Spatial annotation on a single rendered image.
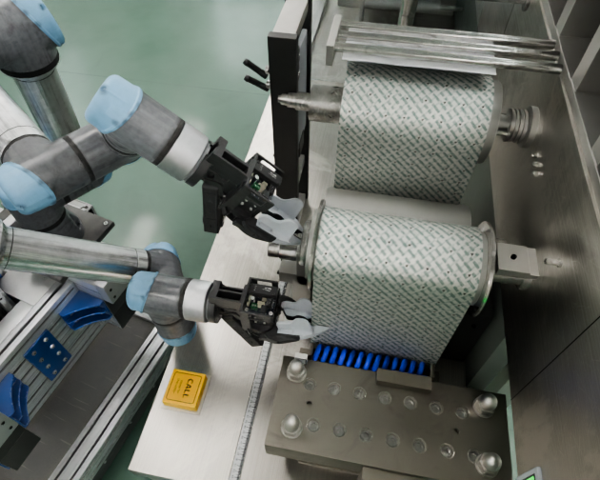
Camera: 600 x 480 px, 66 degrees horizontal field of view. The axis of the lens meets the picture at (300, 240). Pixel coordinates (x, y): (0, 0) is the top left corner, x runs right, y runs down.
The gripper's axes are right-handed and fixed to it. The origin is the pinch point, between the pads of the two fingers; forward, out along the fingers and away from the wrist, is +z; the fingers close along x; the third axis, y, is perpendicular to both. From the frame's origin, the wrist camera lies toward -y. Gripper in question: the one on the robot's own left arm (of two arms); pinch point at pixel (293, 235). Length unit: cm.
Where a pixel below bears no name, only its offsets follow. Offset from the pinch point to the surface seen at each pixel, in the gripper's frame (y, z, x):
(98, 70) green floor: -211, -61, 216
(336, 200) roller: 3.3, 4.8, 9.6
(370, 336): -2.1, 21.2, -8.2
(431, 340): 6.4, 27.6, -8.3
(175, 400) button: -37.2, 4.4, -20.5
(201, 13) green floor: -182, -25, 305
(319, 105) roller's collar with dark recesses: 9.1, -6.6, 20.4
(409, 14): 13, 9, 68
